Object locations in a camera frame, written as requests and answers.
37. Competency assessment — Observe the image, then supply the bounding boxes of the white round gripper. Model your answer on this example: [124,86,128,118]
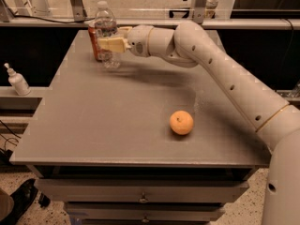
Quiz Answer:
[97,25,153,57]

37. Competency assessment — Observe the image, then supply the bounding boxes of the clear plastic water bottle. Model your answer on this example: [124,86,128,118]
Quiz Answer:
[94,1,120,68]

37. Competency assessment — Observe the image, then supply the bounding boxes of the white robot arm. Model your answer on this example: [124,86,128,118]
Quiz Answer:
[97,21,300,225]

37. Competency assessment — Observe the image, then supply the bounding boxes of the red coke can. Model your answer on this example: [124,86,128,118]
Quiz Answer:
[88,21,101,62]

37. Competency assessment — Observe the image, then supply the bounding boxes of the white pump dispenser bottle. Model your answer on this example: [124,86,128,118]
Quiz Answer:
[4,63,31,96]

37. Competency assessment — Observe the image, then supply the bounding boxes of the orange fruit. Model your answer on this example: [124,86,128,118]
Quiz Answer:
[169,111,194,135]

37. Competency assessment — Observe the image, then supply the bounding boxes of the grey drawer cabinet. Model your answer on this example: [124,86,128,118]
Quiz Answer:
[11,31,270,225]

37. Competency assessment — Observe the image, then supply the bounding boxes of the upper grey drawer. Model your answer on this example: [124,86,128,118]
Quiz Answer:
[35,179,249,203]

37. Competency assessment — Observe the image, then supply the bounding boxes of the grey drawer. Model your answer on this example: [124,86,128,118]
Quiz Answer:
[65,202,224,222]
[35,179,249,203]

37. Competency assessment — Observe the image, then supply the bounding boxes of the lower grey drawer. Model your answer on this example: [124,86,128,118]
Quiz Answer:
[65,202,224,222]

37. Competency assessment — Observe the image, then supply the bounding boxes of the grey metal bracket left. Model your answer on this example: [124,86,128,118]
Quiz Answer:
[69,0,87,22]

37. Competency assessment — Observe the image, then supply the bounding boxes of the grey metal bracket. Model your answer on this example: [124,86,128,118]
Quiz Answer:
[69,0,87,22]
[191,0,207,23]

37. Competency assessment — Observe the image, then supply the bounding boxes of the grey metal bracket right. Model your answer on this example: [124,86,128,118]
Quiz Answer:
[191,0,207,23]

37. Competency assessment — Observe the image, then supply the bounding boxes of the black cable on ledge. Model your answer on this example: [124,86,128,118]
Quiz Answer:
[0,0,97,25]

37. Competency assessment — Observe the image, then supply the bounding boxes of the black cables on floor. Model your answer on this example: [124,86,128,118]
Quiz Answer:
[0,119,23,166]

